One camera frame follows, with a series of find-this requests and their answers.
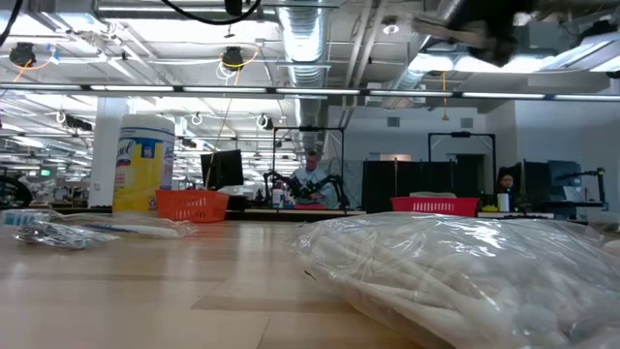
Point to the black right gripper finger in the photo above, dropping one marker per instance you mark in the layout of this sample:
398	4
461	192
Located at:
501	46

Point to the black jointed stand arm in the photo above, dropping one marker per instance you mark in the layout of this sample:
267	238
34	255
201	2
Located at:
601	186

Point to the black background robot arm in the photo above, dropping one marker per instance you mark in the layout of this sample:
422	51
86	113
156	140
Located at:
334	183
278	180

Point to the white ceiling light fixture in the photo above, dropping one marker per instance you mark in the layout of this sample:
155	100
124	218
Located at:
528	63

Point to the person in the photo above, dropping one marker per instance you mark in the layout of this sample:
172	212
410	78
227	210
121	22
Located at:
312	177
506	181

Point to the black background equipment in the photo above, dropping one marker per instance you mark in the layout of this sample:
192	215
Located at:
542	179

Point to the white paper roll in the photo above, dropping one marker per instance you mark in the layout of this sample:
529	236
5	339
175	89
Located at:
504	202

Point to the black curtain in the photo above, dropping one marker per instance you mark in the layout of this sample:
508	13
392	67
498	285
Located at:
416	179

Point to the red plastic basket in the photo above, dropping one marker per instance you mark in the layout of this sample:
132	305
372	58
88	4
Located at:
436	207

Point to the grey cover sheet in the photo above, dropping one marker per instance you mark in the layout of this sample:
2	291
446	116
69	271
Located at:
356	167

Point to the background table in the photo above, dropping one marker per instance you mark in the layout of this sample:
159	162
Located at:
349	212

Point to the white bottle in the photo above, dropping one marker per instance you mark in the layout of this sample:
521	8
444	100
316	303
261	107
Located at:
277	198

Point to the long led light bar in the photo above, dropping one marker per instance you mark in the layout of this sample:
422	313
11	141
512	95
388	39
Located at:
218	89

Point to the black monitor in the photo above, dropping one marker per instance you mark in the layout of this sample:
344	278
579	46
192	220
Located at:
224	169

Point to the orange plastic basket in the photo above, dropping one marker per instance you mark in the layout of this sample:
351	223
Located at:
191	206

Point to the Lysol wipes canister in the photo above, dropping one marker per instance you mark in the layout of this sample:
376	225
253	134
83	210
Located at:
143	165

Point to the bagged blue white toothbrush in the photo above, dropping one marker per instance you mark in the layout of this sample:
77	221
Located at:
140	230

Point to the white pillar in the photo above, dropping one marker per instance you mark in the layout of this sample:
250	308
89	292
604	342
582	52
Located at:
107	155

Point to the bagged silver nail clipper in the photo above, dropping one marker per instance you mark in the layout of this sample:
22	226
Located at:
58	236

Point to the black background rig frame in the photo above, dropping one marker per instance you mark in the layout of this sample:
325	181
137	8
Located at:
460	134
310	129

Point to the silver spiral ventilation duct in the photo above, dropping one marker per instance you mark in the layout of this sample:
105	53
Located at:
402	87
305	48

